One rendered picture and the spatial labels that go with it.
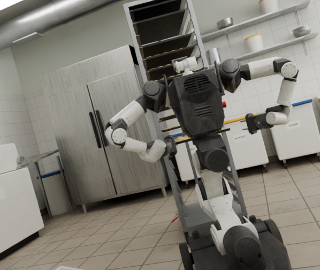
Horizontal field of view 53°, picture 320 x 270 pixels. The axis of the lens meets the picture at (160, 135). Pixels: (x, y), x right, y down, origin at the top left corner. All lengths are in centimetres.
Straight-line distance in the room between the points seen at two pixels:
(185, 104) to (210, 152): 25
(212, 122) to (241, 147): 265
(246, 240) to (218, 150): 41
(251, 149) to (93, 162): 209
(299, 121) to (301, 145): 29
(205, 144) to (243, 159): 267
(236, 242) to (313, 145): 293
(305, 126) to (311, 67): 103
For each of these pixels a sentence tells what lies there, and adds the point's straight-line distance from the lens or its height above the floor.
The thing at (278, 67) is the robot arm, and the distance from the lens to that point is 174.
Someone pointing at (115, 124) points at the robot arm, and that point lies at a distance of 159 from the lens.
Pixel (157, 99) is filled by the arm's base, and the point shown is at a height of 103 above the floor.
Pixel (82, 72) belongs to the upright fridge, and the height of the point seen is 190.
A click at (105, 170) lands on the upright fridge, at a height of 54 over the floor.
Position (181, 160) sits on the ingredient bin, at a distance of 433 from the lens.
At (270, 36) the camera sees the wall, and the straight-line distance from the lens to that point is 494.
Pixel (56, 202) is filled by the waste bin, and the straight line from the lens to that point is 541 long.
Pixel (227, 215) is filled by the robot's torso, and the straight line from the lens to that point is 179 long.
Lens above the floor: 89
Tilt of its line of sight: 1 degrees down
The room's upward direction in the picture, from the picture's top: 15 degrees counter-clockwise
